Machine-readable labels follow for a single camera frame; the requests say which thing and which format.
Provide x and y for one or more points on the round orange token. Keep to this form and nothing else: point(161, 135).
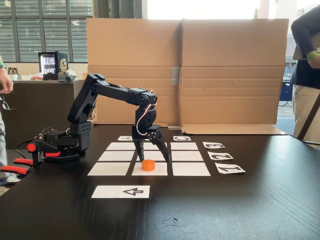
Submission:
point(148, 166)

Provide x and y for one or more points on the white paper grid black tape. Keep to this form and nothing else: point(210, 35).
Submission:
point(112, 168)

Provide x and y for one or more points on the paper sheet letter C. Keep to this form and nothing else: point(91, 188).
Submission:
point(182, 138)

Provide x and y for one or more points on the paper sheet number 3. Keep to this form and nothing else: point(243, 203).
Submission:
point(213, 145)

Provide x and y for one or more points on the white arrow paper sheet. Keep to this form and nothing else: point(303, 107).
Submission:
point(107, 192)

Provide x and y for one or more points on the paper sheet number 2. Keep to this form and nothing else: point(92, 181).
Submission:
point(220, 155)

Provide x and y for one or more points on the paper sheet number 1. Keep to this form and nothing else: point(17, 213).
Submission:
point(230, 168)

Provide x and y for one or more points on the brown cardboard box panel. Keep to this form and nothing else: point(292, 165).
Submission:
point(232, 50)
point(130, 50)

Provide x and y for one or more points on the small grey device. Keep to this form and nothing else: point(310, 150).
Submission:
point(65, 78)

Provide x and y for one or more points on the red black clamp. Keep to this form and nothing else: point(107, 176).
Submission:
point(31, 147)

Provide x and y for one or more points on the small black box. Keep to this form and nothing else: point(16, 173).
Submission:
point(50, 76)

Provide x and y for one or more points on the dark brown counter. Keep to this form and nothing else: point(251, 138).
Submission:
point(37, 105)

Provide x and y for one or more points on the black mini fridge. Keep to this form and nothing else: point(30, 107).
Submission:
point(52, 62)

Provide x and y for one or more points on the white tray with red food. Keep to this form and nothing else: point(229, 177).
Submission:
point(35, 77)

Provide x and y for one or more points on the brown beer bottles pack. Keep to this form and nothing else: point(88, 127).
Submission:
point(15, 72)

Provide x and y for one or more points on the person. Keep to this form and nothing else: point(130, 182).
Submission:
point(5, 82)
point(305, 32)

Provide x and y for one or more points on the dark slanted stand leg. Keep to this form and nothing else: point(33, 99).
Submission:
point(308, 119)

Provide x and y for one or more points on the window with grey blinds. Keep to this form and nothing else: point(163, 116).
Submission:
point(30, 30)

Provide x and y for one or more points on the grey duct tape strip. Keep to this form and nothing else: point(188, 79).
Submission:
point(176, 76)
point(174, 126)

